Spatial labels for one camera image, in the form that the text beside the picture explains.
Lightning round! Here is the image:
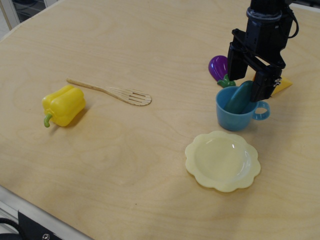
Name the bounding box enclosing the wooden slotted spatula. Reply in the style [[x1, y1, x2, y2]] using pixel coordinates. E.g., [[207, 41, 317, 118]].
[[66, 78, 152, 107]]

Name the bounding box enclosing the black corner bracket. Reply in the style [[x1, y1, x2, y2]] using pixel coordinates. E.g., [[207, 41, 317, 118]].
[[18, 212, 62, 240]]

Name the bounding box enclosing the green toy cucumber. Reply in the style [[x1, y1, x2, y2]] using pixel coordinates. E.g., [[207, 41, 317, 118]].
[[223, 80, 253, 114]]

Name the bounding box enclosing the blue plastic cup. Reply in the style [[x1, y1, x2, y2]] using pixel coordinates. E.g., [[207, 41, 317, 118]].
[[215, 86, 271, 132]]

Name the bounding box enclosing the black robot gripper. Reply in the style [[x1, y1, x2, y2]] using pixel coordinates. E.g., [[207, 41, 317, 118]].
[[227, 9, 293, 102]]

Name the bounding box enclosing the yellow toy bell pepper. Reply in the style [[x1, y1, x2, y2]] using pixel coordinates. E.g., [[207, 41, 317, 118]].
[[42, 85, 86, 128]]

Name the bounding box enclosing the orange toy cheese wedge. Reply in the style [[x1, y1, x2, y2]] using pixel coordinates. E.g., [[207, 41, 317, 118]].
[[252, 72, 293, 97]]

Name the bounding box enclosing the purple toy eggplant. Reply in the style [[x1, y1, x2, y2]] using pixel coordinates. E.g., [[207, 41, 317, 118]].
[[208, 55, 236, 88]]

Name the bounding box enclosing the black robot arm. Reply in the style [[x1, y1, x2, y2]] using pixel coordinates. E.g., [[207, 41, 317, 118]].
[[227, 0, 298, 102]]

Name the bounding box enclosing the black cable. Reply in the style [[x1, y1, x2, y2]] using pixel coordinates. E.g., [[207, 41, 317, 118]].
[[0, 216, 21, 237]]

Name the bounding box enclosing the aluminium table frame rail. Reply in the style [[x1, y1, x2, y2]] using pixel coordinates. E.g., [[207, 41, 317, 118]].
[[0, 186, 91, 240]]

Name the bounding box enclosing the pale yellow scalloped plate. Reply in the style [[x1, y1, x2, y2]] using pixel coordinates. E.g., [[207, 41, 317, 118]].
[[185, 130, 261, 193]]

